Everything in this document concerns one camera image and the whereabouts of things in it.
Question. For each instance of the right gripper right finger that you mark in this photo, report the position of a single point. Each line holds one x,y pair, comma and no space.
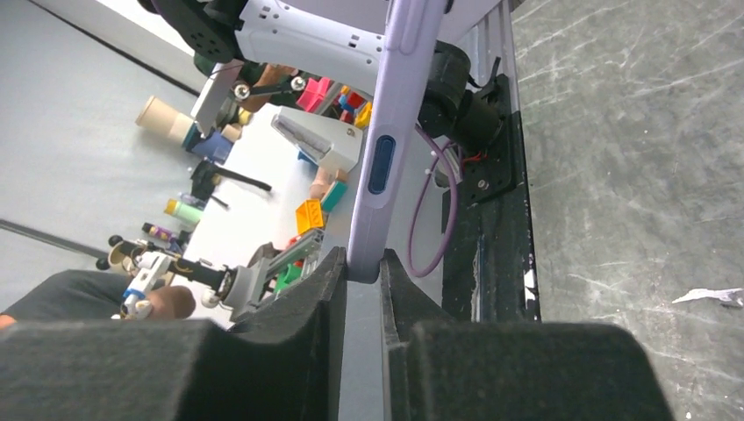
436,368

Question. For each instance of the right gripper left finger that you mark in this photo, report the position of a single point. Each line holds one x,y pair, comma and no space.
282,362

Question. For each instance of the lilac phone case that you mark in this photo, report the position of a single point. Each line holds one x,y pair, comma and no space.
395,139

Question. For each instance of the blue smartphone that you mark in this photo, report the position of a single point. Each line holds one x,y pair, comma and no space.
383,157

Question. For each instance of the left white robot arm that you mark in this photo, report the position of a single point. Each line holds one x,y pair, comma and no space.
230,33

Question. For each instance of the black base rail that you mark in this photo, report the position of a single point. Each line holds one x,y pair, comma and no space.
489,268

